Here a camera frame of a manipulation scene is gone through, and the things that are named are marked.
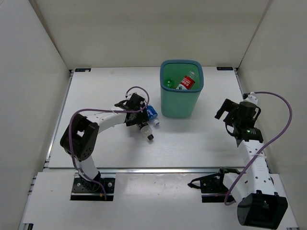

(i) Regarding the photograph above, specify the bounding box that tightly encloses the blue label clear bottle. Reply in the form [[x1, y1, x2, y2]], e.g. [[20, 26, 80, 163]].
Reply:
[[147, 105, 160, 126]]

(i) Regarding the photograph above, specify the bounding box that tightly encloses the small pepsi bottle black cap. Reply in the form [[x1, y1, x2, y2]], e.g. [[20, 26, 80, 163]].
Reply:
[[137, 123, 154, 141]]

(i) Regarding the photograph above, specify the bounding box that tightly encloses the green plastic soda bottle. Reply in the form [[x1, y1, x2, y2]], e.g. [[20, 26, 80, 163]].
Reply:
[[164, 79, 174, 89]]

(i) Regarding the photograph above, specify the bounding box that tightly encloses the red label water bottle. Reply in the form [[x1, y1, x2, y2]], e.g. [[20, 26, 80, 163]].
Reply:
[[176, 71, 196, 90]]

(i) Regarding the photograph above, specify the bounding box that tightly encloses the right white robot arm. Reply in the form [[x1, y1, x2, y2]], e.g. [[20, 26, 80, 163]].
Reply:
[[188, 96, 288, 230]]

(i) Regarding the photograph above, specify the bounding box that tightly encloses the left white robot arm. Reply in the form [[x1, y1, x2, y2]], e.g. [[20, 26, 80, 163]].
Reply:
[[60, 93, 149, 192]]

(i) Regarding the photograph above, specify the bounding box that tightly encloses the teal plastic bin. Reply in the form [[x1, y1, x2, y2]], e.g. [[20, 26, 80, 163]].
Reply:
[[160, 59, 204, 118]]

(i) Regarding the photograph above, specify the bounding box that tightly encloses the right blue table sticker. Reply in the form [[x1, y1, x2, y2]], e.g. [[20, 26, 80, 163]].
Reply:
[[216, 67, 234, 71]]

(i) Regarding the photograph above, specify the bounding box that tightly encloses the blue table sticker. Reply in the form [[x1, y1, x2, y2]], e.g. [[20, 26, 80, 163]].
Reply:
[[74, 68, 91, 72], [216, 67, 234, 71]]

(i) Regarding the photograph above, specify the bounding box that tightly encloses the left blue table sticker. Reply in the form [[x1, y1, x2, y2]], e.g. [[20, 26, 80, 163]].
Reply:
[[74, 68, 91, 72]]

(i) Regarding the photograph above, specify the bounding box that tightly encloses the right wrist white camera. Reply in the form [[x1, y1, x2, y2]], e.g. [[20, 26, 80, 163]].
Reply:
[[243, 92, 258, 105]]

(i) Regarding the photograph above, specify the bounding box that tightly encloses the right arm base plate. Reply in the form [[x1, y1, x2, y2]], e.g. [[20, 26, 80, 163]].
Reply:
[[200, 176, 228, 203]]

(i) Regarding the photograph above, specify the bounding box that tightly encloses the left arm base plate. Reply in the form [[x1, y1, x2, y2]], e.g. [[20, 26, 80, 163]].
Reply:
[[70, 177, 116, 201]]

